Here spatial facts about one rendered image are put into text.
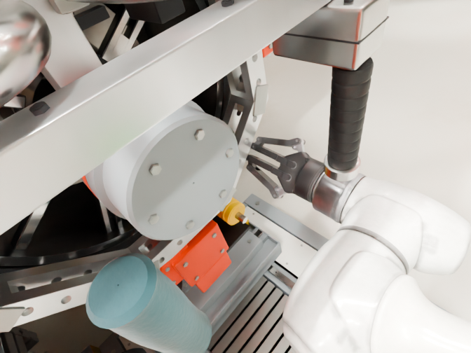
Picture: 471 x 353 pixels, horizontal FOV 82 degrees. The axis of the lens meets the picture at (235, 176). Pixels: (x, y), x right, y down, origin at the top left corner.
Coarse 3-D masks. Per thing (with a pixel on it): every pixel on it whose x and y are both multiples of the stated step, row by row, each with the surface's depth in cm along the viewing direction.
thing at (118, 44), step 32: (192, 0) 43; (128, 32) 40; (160, 32) 57; (32, 96) 34; (64, 192) 61; (32, 224) 41; (64, 224) 51; (96, 224) 53; (128, 224) 54; (0, 256) 38; (32, 256) 41; (64, 256) 45
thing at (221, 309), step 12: (252, 228) 102; (264, 240) 96; (276, 240) 94; (264, 252) 95; (276, 252) 95; (252, 264) 93; (264, 264) 92; (240, 276) 91; (252, 276) 89; (228, 288) 89; (240, 288) 86; (216, 300) 87; (228, 300) 84; (240, 300) 90; (216, 312) 85; (228, 312) 87; (216, 324) 84
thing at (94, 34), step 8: (80, 8) 42; (88, 8) 42; (112, 16) 45; (104, 24) 45; (88, 32) 44; (96, 32) 45; (104, 32) 45; (88, 40) 44; (96, 40) 45; (136, 40) 50; (96, 48) 46; (0, 112) 40; (8, 112) 41; (0, 120) 40
